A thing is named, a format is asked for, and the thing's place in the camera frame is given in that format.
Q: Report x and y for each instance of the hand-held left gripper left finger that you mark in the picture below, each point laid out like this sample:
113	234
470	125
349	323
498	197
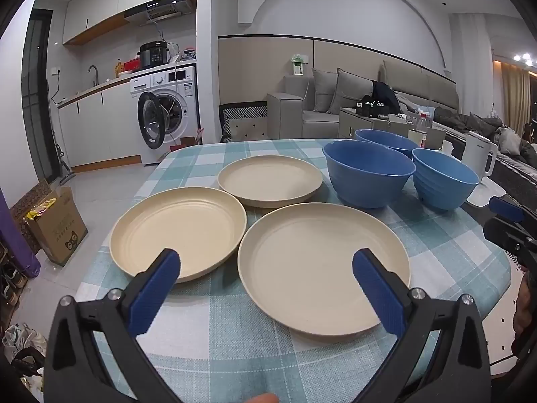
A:
153	294

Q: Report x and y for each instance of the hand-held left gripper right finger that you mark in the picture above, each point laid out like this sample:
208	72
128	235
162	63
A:
379	294

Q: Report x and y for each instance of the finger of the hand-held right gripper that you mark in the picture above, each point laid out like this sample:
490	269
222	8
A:
505	209
503	233

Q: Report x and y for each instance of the large beige plate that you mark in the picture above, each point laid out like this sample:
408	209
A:
310	268
176	226

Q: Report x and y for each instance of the large blue bowl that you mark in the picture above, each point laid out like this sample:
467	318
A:
365	184

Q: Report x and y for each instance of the small beige plate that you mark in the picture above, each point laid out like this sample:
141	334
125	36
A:
270	180

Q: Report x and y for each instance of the person's left hand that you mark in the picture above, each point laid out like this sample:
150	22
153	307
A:
264	399

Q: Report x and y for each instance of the white electric kettle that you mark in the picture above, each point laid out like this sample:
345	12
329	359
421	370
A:
476	155

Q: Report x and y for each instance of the white paper tissue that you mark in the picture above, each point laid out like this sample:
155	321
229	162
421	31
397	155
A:
447	147

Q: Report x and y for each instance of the teal checked tablecloth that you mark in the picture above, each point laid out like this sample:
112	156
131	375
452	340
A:
235	344

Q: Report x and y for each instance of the brown cardboard box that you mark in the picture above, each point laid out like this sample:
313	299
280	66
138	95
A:
63	231

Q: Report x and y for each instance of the beige tumbler cup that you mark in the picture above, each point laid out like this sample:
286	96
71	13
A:
417	137

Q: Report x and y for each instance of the beige curtain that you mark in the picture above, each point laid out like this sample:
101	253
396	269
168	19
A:
516	92

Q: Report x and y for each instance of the clear bottle red label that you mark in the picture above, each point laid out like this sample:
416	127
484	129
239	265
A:
423	122

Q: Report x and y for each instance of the white sneaker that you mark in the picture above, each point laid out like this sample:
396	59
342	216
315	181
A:
21	338

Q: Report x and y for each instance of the yellow snack packets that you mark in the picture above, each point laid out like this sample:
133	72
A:
42	208

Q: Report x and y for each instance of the grey sneaker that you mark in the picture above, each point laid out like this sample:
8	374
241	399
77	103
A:
12	277
8	296

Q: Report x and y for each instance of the black plastic bag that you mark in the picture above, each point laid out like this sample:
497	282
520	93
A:
25	365

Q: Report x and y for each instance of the floor mop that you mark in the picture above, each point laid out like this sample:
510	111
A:
65	174

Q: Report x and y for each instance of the yellow snack bag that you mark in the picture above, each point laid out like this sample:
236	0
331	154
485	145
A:
32	390

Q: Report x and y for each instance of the red cardboard box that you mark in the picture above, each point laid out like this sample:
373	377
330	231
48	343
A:
186	142

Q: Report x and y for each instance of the brown patterned cardboard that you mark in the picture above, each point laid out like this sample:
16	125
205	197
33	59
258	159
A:
25	201

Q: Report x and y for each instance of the black box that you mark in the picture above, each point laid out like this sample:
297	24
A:
371	110

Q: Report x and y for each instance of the dark jacket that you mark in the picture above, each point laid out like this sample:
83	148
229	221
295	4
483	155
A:
384	94

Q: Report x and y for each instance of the white kitchen base cabinets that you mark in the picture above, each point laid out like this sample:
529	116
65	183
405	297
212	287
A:
100	130

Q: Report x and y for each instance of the grey side cabinet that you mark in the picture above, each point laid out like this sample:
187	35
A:
350	124

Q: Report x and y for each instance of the black white patterned stool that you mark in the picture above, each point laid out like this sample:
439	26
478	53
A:
247	128

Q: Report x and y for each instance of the grey sofa cushion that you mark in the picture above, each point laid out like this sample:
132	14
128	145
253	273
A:
352	92
324	90

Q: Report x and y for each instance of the white washing machine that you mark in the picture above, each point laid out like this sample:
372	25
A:
180	100

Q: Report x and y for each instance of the grey sofa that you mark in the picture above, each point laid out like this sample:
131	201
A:
289	111

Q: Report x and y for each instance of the metal kitchen faucet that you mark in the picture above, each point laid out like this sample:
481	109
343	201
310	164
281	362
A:
97	76

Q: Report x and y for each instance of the yellow bottle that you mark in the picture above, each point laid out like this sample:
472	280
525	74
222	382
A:
120	69

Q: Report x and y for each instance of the small red box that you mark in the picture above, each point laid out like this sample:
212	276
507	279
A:
132	65

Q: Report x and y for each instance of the dark glass door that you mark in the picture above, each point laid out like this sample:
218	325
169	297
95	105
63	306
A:
40	92

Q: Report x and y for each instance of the black pressure cooker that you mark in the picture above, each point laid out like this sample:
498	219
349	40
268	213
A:
154	55

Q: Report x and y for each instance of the range hood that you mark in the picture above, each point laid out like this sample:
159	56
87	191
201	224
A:
159	10

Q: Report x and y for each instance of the white green wall device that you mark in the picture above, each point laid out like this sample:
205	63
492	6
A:
298	67

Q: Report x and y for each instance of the white kitchen wall cabinets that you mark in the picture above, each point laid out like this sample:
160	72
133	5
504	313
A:
105	4

